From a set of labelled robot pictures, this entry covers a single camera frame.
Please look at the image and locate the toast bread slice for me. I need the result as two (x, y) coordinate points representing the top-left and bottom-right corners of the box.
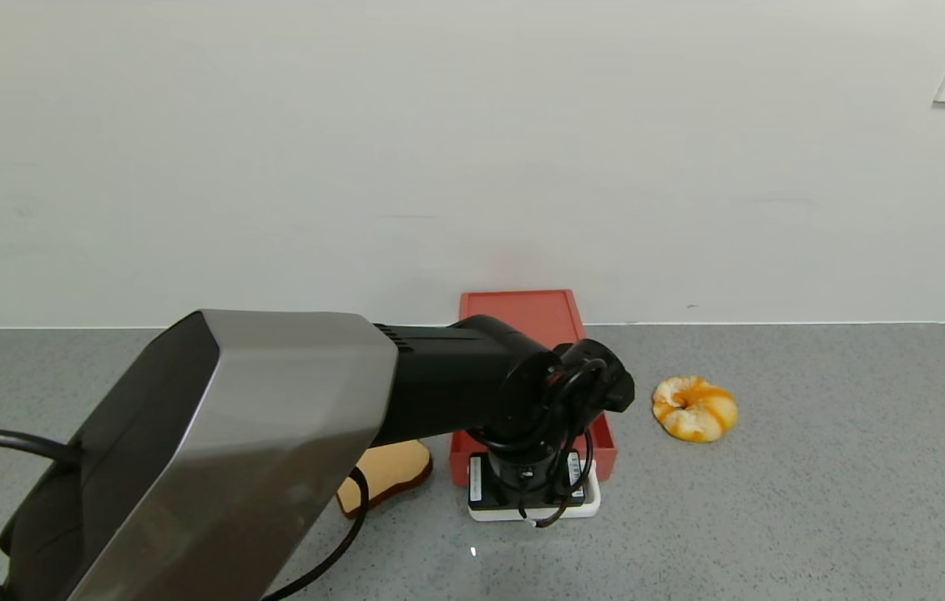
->
(336, 439), (434, 519)

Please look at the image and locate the orange white bagel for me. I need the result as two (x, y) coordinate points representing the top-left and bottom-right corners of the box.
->
(651, 376), (739, 443)

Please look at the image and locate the black looped wrist cable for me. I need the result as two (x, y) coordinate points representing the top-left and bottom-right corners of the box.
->
(471, 357), (609, 520)

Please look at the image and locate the thin red white wire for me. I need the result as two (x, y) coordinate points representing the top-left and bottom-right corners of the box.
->
(523, 501), (575, 529)

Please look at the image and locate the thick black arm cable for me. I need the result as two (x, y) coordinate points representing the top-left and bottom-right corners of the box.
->
(0, 429), (370, 601)

